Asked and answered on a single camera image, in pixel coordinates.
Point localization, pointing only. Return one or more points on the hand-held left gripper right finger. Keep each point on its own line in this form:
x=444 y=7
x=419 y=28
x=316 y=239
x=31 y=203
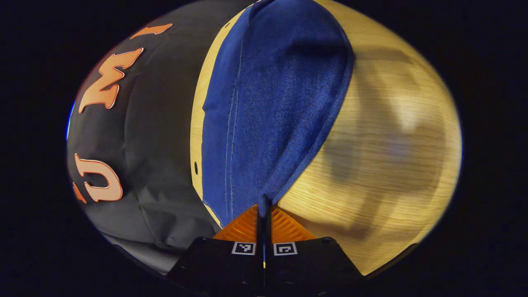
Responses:
x=301 y=268

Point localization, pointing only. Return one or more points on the blue denim jeans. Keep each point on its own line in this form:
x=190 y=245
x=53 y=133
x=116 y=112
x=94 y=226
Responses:
x=272 y=107

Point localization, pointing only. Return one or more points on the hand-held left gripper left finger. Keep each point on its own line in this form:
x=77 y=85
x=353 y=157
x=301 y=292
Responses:
x=231 y=268

